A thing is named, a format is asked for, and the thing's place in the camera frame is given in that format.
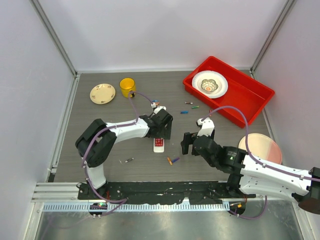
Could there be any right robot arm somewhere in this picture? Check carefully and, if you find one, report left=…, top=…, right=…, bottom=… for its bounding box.
left=180, top=132, right=320, bottom=215

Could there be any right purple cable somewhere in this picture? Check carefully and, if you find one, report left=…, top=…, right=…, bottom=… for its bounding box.
left=206, top=105, right=320, bottom=221

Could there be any pink white plate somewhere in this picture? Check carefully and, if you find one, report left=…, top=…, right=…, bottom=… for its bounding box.
left=248, top=133, right=283, bottom=164

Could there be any white paper plate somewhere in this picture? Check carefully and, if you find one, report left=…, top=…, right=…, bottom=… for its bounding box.
left=191, top=70, right=229, bottom=99

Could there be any yellow mug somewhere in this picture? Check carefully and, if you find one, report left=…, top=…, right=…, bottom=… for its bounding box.
left=119, top=77, right=136, bottom=98

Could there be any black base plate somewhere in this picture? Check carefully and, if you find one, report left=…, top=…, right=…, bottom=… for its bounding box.
left=76, top=181, right=256, bottom=205

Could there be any white slotted cable duct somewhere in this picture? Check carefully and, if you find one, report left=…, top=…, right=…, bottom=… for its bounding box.
left=42, top=201, right=230, bottom=213

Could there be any red plastic bin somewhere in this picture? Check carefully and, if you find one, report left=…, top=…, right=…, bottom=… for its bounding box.
left=182, top=56, right=275, bottom=125

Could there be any white remote control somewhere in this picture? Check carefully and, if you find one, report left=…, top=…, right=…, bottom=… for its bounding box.
left=153, top=138, right=165, bottom=154

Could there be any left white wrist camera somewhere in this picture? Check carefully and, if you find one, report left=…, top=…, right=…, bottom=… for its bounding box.
left=151, top=102, right=167, bottom=115

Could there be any cream floral plate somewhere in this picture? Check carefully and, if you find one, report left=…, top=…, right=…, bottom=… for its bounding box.
left=89, top=83, right=116, bottom=105

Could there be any orange battery lower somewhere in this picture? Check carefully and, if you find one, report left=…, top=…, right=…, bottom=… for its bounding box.
left=167, top=157, right=173, bottom=166

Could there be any small patterned bowl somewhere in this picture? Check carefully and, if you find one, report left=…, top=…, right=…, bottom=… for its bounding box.
left=200, top=79, right=219, bottom=93

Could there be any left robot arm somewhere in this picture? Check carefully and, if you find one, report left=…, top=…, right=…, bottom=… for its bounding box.
left=75, top=107, right=173, bottom=200

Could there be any purple battery lower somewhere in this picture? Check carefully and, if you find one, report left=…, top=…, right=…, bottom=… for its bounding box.
left=171, top=157, right=180, bottom=163

